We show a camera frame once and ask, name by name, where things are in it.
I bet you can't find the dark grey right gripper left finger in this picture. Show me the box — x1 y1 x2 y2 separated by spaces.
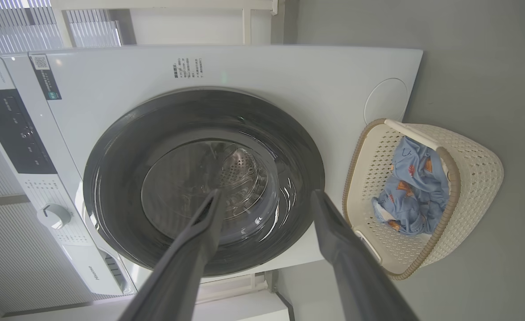
120 189 224 321

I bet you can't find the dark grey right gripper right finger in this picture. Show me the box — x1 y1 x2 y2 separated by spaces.
311 189 419 321

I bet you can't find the round dark glass washer door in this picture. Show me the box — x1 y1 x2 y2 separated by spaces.
83 88 325 277

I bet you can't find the white front-load washing machine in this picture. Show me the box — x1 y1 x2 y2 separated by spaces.
0 45 423 297

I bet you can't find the cream perforated laundry basket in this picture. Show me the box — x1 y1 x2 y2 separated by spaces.
343 118 504 280

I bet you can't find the dark QR code label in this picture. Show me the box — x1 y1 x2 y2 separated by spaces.
29 53 62 101

